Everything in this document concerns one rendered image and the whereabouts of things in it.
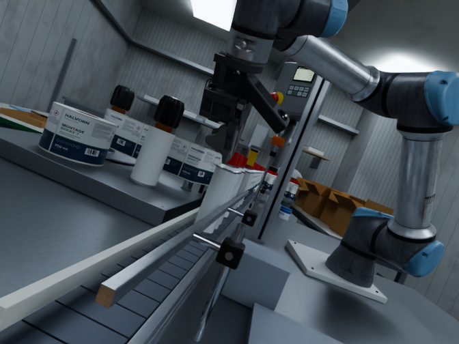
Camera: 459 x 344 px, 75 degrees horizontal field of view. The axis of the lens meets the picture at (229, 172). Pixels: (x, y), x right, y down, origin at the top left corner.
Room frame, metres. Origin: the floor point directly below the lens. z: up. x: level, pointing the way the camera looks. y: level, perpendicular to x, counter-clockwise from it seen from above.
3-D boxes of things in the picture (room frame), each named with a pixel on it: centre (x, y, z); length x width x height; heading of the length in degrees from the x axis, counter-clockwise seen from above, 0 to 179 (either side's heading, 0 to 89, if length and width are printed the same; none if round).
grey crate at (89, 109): (2.86, 1.42, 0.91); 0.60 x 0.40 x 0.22; 7
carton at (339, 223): (2.62, -1.22, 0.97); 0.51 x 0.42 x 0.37; 99
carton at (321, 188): (3.44, -1.13, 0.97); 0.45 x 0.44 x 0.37; 96
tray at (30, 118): (1.95, 1.32, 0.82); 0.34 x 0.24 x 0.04; 9
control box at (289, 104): (1.11, -0.13, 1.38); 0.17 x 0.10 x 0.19; 47
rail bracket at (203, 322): (0.38, -0.02, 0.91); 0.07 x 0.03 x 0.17; 82
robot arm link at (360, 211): (0.95, -0.49, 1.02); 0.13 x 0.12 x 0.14; 30
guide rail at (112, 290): (0.72, -0.03, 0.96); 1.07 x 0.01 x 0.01; 172
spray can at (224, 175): (0.70, 0.01, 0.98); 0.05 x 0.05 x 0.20
